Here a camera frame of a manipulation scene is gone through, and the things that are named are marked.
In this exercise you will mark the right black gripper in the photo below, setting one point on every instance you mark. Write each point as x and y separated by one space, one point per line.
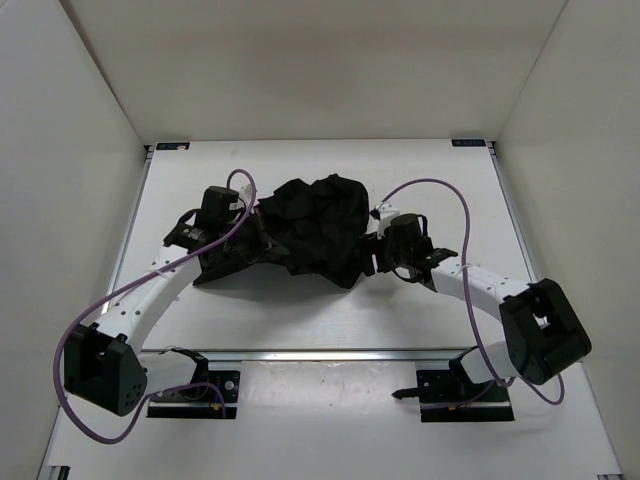
371 247

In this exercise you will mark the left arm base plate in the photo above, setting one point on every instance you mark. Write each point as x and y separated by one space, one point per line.
201 403

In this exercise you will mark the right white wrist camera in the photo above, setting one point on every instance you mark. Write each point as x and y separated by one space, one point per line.
383 213

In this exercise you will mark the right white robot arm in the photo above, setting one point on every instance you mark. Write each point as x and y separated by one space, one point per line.
542 333

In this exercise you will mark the black pleated skirt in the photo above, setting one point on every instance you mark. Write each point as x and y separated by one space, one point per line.
318 228

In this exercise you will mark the right blue corner label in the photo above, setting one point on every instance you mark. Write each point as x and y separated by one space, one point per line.
468 143

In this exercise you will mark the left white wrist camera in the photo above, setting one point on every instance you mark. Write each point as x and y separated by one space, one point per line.
243 201

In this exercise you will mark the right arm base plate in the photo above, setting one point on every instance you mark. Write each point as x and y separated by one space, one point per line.
443 397

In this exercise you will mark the blue corner label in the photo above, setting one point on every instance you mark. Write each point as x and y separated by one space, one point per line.
468 143
172 146

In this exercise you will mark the aluminium front rail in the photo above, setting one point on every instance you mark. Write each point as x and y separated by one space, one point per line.
333 356

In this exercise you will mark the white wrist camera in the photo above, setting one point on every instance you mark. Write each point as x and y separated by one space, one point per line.
243 201
383 213

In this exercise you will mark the aluminium side rail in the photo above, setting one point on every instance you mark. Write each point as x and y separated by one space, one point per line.
149 151
530 264

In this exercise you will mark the left aluminium side rail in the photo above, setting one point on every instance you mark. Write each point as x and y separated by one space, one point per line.
149 151

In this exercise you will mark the left blue corner label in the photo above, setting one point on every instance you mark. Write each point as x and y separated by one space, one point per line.
172 146

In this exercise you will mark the right aluminium side rail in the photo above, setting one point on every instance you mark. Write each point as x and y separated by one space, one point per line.
530 264

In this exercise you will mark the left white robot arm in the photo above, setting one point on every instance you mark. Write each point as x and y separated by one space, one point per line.
103 362

